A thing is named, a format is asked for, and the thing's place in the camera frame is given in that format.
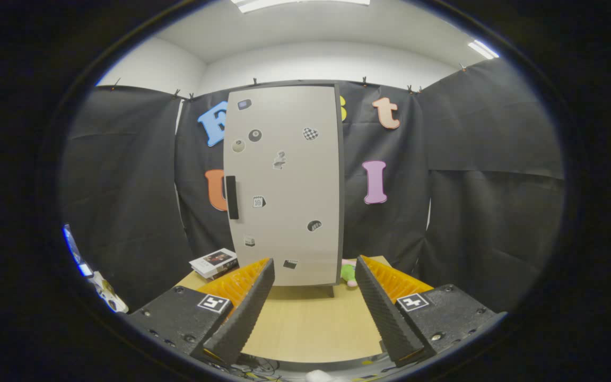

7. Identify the white book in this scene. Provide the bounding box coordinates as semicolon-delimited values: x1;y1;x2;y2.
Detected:
189;248;238;280

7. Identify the grey shoe cabinet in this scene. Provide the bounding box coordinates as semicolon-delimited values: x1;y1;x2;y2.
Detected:
222;80;345;298

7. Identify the tangle of black cables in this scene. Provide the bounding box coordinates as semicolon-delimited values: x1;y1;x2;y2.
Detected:
231;354;285;380

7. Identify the black backdrop cloth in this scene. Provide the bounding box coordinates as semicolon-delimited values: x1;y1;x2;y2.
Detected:
62;58;566;314

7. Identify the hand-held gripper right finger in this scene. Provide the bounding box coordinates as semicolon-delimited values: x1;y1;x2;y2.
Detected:
355;255;509;368

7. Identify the white device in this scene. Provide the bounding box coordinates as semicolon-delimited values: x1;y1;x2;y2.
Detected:
91;272;129;314

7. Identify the green plush toy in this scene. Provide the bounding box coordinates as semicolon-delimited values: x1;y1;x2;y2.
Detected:
340;259;359;288

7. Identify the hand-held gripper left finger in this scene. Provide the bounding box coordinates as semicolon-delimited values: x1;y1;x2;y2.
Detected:
128;257;276;367

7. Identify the black door handle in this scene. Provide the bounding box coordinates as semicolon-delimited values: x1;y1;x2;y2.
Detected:
225;176;239;220

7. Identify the white shoe cabinet door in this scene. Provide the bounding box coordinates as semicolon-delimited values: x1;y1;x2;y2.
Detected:
224;85;339;287

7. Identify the long ceiling light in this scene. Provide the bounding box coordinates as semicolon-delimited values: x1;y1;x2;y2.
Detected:
231;0;371;14

